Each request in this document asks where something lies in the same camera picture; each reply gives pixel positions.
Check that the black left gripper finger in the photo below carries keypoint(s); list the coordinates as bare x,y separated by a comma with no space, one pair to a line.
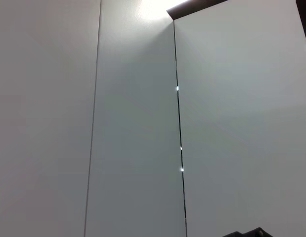
249,233

